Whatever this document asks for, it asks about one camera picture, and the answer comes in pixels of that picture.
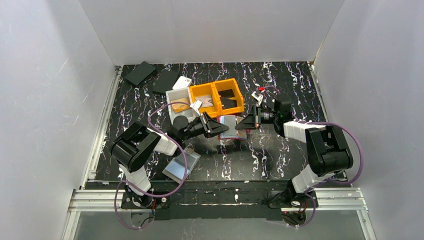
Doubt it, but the red leather card holder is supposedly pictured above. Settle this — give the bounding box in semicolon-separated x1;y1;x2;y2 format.
218;115;248;140

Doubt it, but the gold credit card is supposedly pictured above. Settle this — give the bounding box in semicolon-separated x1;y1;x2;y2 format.
170;97;190;114

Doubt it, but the grey credit card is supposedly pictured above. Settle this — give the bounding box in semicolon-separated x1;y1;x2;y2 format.
221;98;238;110

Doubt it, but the grey card holder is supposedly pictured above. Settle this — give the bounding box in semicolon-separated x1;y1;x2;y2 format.
162;147;201;184

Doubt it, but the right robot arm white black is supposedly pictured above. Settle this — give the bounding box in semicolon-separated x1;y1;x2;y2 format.
235;99;354;197

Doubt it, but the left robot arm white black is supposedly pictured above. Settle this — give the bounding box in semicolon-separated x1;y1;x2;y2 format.
109;112;230;197

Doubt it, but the id card in bin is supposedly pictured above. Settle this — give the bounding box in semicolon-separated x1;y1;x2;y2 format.
196;94;214;108

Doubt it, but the black card in bin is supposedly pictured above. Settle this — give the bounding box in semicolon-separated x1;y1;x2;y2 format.
218;89;235;99

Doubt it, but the white plastic bin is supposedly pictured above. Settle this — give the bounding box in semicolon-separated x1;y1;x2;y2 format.
165;87;195;123

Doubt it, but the orange bin middle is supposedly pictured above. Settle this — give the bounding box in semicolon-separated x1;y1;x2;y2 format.
189;83;221;118

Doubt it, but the orange bin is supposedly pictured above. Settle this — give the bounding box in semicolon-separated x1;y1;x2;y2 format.
189;83;221;118
212;78;245;116

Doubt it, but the orange bin right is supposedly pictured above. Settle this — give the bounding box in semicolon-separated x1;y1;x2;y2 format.
212;78;245;116

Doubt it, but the white small box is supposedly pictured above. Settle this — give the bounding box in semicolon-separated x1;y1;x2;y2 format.
172;76;193;90

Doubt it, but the black flat box right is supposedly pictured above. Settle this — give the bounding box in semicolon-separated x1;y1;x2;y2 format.
152;69;180;96

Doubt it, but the black flat box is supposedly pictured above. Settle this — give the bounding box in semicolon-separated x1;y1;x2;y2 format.
123;61;157;87
152;69;180;96

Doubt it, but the black flat box left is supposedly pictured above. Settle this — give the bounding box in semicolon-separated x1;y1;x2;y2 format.
123;61;157;87

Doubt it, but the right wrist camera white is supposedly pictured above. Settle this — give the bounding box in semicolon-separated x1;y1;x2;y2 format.
251;87;265;106

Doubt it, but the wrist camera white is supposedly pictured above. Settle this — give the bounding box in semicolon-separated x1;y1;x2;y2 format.
251;87;265;106
190;100;203;117

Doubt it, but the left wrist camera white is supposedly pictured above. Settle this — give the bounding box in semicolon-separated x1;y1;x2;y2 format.
190;100;203;117

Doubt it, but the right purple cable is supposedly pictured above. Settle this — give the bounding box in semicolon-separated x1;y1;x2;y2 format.
261;86;365;228

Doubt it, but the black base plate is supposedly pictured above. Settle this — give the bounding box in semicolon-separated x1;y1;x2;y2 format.
117;180;319;223

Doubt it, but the aluminium rail frame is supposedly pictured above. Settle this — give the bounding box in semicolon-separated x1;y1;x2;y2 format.
61;66;376;240

